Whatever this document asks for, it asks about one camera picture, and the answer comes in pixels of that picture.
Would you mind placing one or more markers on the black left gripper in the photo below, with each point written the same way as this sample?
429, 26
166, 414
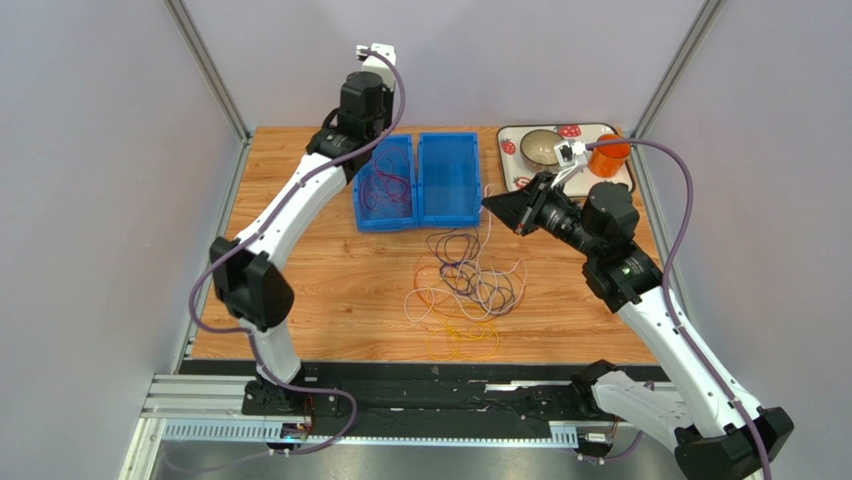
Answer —
387, 98

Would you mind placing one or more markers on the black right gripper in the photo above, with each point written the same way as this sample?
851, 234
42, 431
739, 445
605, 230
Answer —
527, 212

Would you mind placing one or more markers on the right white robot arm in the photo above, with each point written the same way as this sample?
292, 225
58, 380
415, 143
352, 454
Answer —
715, 429

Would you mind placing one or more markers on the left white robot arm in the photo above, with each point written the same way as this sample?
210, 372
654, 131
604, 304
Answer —
247, 270

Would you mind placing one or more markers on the strawberry print tray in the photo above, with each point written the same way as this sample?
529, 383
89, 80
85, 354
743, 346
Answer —
516, 174

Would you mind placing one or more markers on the beige ceramic bowl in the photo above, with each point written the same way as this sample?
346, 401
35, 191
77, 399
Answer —
537, 149

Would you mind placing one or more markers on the right blue plastic bin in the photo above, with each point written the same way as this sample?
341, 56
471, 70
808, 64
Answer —
449, 188

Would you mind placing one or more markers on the blue plastic bin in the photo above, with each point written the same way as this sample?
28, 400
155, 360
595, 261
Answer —
449, 188
384, 190

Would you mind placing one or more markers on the left blue plastic bin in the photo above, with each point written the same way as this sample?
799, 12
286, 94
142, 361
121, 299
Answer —
384, 190

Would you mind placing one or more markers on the orange mug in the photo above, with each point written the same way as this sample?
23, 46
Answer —
607, 160

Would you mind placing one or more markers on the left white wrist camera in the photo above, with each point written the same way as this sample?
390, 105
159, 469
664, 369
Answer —
378, 58

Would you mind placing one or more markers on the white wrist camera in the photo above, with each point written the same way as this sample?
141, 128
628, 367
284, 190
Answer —
378, 58
572, 158

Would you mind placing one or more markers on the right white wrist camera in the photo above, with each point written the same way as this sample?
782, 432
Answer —
572, 158

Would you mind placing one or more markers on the left aluminium frame post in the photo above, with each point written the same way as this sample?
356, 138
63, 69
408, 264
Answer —
194, 40

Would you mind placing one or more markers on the aluminium frame post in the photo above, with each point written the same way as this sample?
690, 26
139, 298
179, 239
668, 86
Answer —
691, 42
194, 40

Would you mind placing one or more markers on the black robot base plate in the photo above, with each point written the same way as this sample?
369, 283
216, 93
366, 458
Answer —
442, 400

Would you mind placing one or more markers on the right aluminium frame post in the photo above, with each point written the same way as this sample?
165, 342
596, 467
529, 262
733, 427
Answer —
691, 42

